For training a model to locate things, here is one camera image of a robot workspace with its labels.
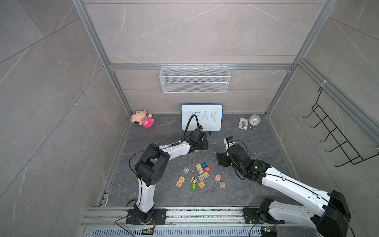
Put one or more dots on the black wall hook rack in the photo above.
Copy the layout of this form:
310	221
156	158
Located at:
335	134

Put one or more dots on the pink plush toy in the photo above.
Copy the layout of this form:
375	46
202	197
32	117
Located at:
142	118

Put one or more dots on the wooden block orange picture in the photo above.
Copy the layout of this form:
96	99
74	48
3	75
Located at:
201	184

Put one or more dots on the small white rectangular box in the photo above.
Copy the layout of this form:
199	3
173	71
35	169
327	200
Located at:
243	124

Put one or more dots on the whiteboard with blue frame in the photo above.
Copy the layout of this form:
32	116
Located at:
210	116

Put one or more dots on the white wire basket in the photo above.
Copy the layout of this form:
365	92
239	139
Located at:
194	79

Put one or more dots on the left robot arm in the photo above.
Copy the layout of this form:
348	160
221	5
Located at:
151	166

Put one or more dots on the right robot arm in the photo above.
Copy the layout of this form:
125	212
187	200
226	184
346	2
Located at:
325	212

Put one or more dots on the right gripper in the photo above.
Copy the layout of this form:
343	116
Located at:
222	157

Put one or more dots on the wooden block blue O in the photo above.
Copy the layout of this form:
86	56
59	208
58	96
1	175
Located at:
186	170

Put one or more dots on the wooden block blue X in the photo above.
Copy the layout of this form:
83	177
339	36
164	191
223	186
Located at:
222	184

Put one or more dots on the wooden block purple 7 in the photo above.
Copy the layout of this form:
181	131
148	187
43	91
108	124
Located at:
193	179

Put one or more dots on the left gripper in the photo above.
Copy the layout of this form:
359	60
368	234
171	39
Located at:
206	144

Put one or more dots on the round white clock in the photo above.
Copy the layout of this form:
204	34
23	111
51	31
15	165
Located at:
254	120

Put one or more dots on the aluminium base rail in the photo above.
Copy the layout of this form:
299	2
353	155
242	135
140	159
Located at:
232	221

